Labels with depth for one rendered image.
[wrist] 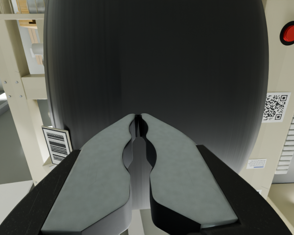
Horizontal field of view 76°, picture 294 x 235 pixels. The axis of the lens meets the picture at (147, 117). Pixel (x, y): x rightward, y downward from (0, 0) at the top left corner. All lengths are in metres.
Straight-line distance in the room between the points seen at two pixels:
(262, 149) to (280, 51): 0.24
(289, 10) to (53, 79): 0.44
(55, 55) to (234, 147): 0.24
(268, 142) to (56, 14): 0.52
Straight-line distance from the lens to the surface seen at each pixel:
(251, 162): 0.59
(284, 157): 0.65
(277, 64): 0.50
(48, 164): 1.08
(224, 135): 0.25
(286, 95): 0.54
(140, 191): 0.29
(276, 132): 0.57
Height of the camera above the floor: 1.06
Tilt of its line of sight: 23 degrees up
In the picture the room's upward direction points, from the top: 179 degrees clockwise
